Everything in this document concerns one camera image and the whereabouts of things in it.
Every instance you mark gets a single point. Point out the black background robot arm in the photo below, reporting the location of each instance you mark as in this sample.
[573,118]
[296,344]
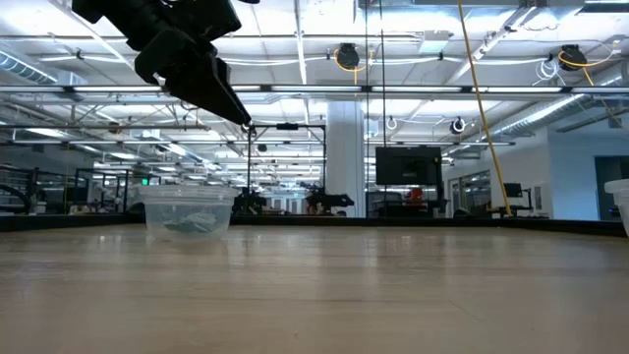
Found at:
[249,201]
[328,200]

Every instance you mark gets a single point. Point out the clear plastic deli container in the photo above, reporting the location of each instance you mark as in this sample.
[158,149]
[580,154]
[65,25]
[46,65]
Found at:
[189,209]

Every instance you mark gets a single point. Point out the white object at right edge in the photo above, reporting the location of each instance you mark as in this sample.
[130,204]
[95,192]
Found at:
[620,204]

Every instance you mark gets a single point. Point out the white building column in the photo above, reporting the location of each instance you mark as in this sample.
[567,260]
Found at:
[346,157]

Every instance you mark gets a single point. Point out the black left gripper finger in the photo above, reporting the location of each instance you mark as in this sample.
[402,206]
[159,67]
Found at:
[196,78]
[223,74]

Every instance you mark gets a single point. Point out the black metal frame rig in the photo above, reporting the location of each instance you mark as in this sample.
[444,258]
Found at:
[286,127]

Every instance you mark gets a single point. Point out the black table edge frame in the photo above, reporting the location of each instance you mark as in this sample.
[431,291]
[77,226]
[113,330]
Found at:
[393,223]

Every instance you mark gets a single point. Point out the small black monitor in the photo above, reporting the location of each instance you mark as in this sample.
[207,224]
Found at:
[513,190]

